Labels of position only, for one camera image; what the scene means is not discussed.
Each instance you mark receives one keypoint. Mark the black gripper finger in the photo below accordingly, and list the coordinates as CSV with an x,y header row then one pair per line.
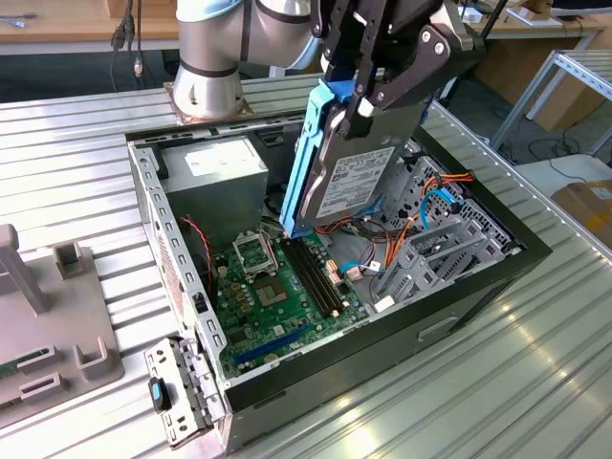
x,y
334,38
421,67

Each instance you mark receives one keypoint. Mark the hard disk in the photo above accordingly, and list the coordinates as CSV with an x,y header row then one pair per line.
x,y
354,177

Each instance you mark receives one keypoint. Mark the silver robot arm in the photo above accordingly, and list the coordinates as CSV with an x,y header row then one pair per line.
x,y
205,57

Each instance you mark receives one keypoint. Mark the grey metal disk bay cage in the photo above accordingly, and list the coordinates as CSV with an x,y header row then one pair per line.
x,y
401,282

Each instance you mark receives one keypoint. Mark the white cardboard box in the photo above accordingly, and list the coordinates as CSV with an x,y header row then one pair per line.
x,y
471,16

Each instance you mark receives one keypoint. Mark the thin black pole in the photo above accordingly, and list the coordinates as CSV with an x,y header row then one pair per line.
x,y
491,19

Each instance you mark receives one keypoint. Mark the large brown cardboard box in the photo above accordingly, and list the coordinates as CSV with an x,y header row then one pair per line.
x,y
526,72

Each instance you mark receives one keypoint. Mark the grey power supply unit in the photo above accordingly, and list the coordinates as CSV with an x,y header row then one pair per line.
x,y
215,191

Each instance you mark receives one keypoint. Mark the black plastic case clip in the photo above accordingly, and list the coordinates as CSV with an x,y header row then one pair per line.
x,y
161,165

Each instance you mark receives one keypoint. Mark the cardboard box with label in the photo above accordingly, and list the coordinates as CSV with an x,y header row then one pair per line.
x,y
588,210

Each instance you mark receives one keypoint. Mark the black RAM slot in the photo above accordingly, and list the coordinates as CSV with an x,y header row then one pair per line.
x,y
312,275
306,275
319,275
326,275

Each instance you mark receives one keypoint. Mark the long wooden desk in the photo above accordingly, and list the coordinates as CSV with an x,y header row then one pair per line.
x,y
95,28

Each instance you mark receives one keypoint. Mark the green motherboard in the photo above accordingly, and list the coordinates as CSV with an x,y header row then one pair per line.
x,y
299,311

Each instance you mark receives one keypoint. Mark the black open PC case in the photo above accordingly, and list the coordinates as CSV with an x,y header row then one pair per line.
x,y
382,363

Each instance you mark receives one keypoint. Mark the blue expansion slot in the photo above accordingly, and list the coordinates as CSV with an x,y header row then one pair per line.
x,y
275,343

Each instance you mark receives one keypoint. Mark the grey parts rack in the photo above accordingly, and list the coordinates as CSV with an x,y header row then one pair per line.
x,y
57,311

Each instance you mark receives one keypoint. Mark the black latch with blue stripe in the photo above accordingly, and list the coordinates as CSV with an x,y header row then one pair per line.
x,y
160,394

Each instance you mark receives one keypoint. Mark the green RAM stick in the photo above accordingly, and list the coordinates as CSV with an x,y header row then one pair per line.
x,y
7,372

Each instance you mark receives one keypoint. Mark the grey metal shelf frame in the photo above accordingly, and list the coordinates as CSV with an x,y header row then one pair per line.
x,y
581,67

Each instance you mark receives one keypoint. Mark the grey card retainer bracket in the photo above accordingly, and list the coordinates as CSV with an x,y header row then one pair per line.
x,y
165,356

